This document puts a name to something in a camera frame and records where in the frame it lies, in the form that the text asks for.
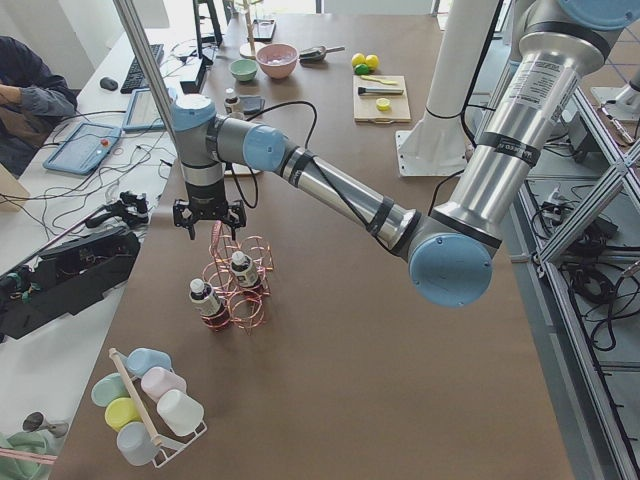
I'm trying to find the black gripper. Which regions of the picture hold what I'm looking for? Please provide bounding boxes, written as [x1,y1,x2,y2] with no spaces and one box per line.
[172,179,246,240]

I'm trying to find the copper wire bottle basket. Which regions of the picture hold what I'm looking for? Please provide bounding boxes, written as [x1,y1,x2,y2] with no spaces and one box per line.
[201,221,274,335]

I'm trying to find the tea bottle grasped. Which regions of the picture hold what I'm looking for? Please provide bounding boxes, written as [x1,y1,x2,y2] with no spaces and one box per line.
[224,88,243,115]

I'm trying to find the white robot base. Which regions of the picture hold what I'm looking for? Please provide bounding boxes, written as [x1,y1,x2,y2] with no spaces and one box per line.
[396,0,502,177]

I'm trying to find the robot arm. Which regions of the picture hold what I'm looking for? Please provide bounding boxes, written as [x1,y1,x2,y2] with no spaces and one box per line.
[169,1,639,307]

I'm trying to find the tea bottle at basket end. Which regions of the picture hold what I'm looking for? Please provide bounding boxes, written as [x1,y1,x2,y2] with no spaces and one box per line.
[189,278,231,331]

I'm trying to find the cream rabbit tray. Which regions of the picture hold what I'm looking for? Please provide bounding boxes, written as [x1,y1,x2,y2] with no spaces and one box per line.
[219,163,261,177]

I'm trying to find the grey folded cloth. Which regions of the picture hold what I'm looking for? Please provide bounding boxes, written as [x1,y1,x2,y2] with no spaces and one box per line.
[239,95,265,116]

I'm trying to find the teach pendant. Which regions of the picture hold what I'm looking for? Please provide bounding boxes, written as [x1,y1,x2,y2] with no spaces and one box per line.
[122,88,165,133]
[43,122,122,175]

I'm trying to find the black box with label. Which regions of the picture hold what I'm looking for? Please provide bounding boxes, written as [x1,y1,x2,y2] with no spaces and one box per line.
[179,58,207,94]

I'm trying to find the mint green bowl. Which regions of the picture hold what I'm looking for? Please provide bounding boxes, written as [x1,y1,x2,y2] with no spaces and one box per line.
[229,58,258,82]

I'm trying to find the black keyboard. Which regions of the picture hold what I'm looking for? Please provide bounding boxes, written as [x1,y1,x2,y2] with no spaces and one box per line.
[119,43,165,95]

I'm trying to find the light blue cup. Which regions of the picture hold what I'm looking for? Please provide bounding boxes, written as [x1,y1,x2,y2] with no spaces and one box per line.
[124,347,172,378]

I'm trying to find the pink bowl of ice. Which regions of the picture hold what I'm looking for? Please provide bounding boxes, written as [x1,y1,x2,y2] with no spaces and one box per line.
[256,43,299,80]

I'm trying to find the black computer mouse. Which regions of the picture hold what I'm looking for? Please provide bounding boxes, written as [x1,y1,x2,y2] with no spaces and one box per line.
[99,77,119,91]

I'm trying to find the pink cup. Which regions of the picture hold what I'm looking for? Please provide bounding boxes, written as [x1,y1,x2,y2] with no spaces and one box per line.
[141,366,187,402]

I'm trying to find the bamboo cutting board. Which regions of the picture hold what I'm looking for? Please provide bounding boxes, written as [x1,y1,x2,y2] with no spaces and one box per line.
[353,75,411,124]

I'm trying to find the steel ice scoop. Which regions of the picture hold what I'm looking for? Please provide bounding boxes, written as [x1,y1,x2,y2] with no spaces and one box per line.
[299,46,346,63]

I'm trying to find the steel cylinder grinder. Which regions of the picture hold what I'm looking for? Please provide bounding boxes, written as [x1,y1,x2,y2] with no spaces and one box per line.
[357,86,404,96]

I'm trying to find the black machine part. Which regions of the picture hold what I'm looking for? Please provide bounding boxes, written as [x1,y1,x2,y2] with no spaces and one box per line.
[1,226,140,339]

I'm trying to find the mint green cup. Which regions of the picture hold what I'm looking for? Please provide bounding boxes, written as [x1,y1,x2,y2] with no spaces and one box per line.
[91,372,129,407]

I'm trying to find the cream white cup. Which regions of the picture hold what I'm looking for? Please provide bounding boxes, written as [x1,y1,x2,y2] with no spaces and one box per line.
[156,389,204,436]

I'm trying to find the half lemon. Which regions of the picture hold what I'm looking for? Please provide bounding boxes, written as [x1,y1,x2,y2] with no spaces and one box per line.
[376,98,391,112]

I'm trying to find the person in black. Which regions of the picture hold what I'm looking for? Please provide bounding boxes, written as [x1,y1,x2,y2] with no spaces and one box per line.
[1,36,77,178]

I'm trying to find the whole lemon upper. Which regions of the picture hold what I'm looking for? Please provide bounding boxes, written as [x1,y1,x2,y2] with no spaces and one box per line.
[351,52,366,69]

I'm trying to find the yellow cup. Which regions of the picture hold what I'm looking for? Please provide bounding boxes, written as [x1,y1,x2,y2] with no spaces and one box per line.
[104,397,141,432]

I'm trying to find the yellow plastic knife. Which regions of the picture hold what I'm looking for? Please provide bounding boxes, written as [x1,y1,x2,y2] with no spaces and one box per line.
[359,75,398,85]

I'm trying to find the grey blue cup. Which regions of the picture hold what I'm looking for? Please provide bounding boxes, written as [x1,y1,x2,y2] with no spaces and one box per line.
[116,421,160,466]

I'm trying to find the steel jigger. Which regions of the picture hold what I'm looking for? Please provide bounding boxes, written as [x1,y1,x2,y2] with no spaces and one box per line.
[22,411,69,438]

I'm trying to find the small green bowl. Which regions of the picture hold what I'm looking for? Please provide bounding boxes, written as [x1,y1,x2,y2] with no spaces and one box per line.
[1,432,57,479]

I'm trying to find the tea bottle near handle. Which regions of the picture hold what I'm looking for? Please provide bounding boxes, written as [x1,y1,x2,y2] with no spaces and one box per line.
[230,250,266,296]

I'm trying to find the black braided cable left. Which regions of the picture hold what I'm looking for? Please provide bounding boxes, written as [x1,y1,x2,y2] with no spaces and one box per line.
[224,99,376,236]

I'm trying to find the aluminium frame post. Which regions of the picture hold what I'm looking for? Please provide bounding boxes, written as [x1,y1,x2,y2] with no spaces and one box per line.
[113,0,175,142]

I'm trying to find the white wire cup rack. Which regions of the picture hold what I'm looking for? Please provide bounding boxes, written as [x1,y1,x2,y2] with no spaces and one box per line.
[108,348,208,469]

